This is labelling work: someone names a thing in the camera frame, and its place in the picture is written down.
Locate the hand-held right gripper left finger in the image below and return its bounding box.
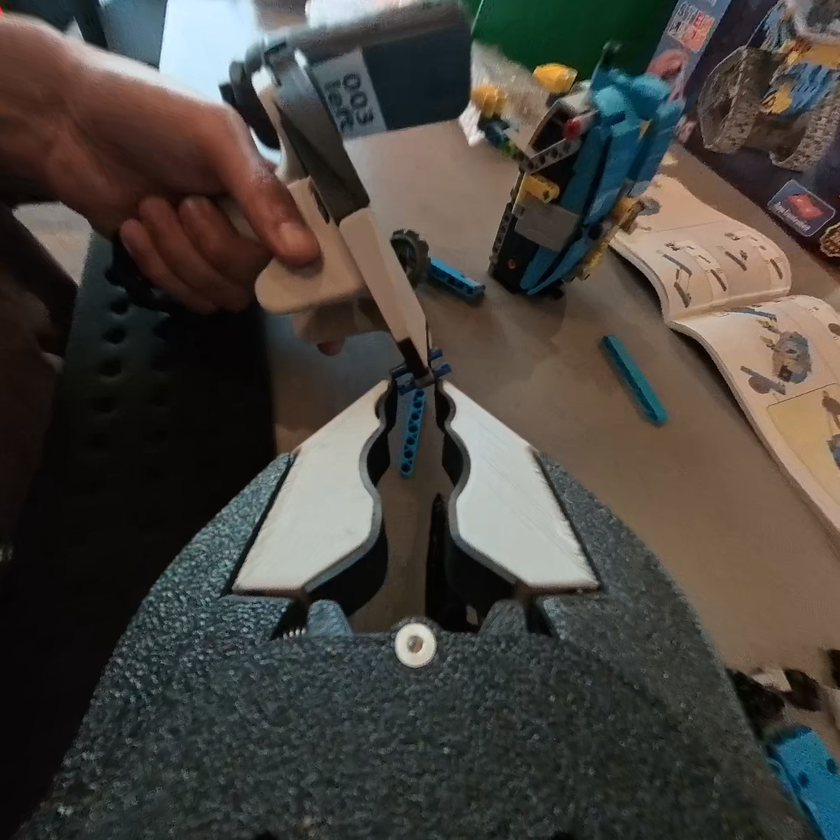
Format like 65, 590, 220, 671
233, 381, 393, 598

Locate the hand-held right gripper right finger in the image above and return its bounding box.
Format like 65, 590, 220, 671
436, 381, 601, 597

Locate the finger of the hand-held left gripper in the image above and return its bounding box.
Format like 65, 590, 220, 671
340, 203, 434, 387

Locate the small blue perforated beam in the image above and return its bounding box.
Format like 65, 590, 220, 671
398, 387, 429, 478

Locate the thick teal perforated beam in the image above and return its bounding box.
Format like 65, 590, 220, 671
601, 335, 669, 425

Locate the blue toy robot model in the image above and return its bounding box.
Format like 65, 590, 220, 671
471, 41, 685, 298

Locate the pile of building pieces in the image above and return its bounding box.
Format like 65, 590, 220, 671
727, 666, 840, 840

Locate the person's left forearm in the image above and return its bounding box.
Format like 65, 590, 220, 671
0, 13, 99, 204

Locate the person's left hand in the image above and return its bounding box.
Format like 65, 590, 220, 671
39, 62, 322, 315

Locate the bubble wrap bag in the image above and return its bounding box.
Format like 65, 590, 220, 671
459, 42, 547, 147

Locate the green storage bin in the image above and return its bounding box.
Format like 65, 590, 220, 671
469, 0, 683, 67

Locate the black perforated office chair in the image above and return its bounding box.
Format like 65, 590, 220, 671
0, 233, 278, 788

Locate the instruction booklet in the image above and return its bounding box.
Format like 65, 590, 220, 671
609, 172, 840, 521

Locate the robot kit box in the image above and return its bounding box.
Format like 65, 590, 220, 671
646, 0, 840, 258

